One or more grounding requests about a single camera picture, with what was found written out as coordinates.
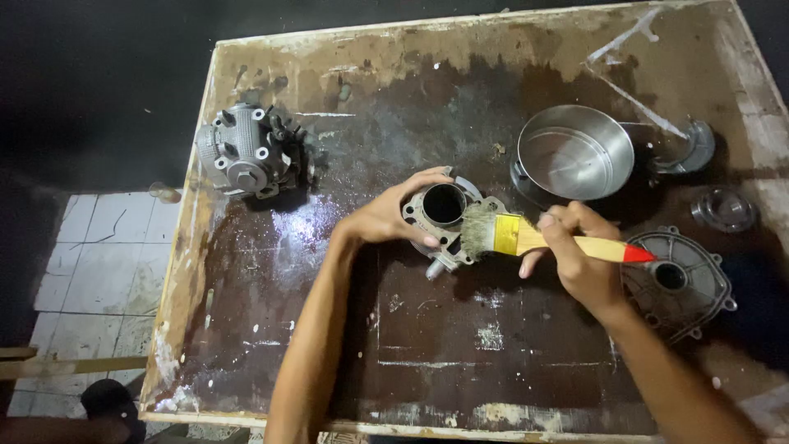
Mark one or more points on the stainless steel round bowl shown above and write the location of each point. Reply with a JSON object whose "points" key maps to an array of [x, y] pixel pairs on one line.
{"points": [[573, 154]]}

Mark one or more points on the small round metal part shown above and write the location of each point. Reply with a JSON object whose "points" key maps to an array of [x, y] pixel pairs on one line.
{"points": [[722, 209]]}

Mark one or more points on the person's right hand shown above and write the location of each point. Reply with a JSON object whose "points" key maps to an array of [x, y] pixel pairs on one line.
{"points": [[582, 259]]}

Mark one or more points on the person's black shoe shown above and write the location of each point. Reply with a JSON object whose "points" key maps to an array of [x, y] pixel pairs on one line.
{"points": [[111, 404]]}

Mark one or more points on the grey engine cylinder block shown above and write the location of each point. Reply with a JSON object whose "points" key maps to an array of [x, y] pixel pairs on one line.
{"points": [[445, 231]]}

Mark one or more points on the curved metal engine part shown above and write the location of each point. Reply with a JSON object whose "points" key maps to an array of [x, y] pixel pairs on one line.
{"points": [[687, 148]]}

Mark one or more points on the wooden stick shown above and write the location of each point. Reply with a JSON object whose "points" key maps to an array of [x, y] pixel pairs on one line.
{"points": [[68, 366]]}

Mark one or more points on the grey engine cylinder head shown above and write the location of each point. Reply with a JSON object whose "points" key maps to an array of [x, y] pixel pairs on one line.
{"points": [[249, 151]]}

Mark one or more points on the person's left hand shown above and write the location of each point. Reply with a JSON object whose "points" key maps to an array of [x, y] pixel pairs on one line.
{"points": [[382, 216]]}

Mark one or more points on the wooden paint brush red tip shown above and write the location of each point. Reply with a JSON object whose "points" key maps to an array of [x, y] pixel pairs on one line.
{"points": [[542, 237]]}

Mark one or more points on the grey round engine cover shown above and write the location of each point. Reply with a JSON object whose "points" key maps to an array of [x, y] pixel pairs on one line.
{"points": [[678, 280]]}

